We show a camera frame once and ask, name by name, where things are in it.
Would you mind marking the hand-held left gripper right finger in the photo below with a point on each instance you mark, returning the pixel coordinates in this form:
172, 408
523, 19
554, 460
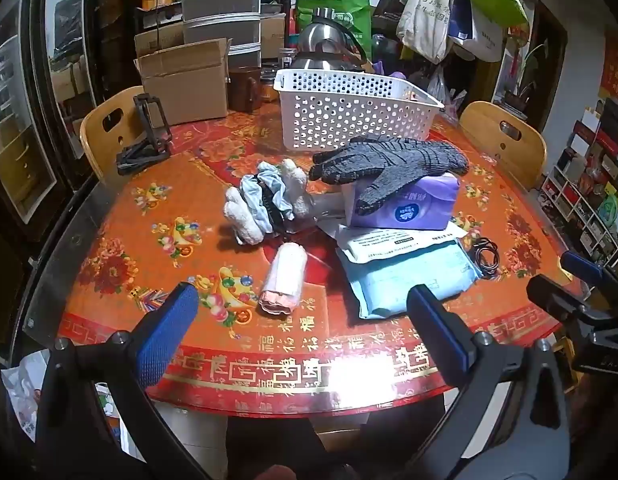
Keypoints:
436, 327

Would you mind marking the white plastic bag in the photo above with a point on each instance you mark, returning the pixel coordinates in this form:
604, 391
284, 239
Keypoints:
24, 390

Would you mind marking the stacked grey plastic drawers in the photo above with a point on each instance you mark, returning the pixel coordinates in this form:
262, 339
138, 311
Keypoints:
221, 10

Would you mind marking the brown cardboard box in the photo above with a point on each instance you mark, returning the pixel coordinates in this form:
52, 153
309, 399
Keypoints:
159, 37

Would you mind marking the white packet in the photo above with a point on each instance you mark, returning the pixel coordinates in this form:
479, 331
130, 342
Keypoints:
389, 246

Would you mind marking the light blue flat packet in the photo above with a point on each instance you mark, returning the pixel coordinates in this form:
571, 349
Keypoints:
414, 285

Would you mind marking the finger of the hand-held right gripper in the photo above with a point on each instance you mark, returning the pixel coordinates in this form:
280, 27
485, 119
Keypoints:
554, 292
581, 261

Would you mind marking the red printed tablecloth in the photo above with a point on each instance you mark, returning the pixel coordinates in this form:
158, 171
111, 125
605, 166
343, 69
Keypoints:
189, 260

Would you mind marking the white and blue hanging bag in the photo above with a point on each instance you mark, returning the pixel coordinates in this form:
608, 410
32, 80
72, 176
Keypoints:
481, 35

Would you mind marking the dark glass door cabinet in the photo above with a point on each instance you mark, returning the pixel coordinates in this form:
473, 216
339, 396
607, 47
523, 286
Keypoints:
19, 110

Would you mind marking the stainless steel kettle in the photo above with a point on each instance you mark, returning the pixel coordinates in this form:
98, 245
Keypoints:
324, 40

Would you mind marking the grey knitted glove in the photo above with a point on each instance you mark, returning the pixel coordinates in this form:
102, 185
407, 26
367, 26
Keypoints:
389, 160

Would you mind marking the white fluffy sock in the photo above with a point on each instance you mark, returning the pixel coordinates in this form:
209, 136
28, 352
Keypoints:
244, 217
298, 185

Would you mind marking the wooden chair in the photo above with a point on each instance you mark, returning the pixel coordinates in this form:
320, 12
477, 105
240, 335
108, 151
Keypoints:
499, 152
101, 135

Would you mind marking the white shelf with boxes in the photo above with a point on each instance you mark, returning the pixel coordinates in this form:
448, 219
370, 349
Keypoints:
594, 185

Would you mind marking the potted plant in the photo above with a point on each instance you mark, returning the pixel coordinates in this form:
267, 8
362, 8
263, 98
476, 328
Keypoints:
526, 80

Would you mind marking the brown mug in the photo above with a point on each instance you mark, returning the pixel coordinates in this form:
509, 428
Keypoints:
244, 87

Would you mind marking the green shopping bag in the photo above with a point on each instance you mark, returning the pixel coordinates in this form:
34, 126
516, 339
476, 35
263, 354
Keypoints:
349, 15

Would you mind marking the beige canvas tote bag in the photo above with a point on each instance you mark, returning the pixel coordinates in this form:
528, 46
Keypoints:
426, 15

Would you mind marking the white perforated plastic basket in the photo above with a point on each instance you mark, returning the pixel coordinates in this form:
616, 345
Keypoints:
339, 110

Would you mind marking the purple tissue pack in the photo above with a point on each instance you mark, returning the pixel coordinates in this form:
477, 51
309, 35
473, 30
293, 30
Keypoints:
421, 205

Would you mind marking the black folding stand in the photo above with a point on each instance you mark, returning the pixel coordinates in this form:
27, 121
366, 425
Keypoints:
139, 152

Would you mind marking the open cardboard box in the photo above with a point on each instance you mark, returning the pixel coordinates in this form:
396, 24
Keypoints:
184, 85

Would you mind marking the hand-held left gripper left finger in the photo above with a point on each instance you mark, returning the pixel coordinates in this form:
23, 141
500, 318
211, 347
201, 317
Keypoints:
169, 327

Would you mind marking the pink rolled towel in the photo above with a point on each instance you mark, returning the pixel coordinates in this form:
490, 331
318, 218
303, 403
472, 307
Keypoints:
284, 280

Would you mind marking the white and blue sock bundle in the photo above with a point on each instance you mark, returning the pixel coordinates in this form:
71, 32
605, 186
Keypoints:
253, 190

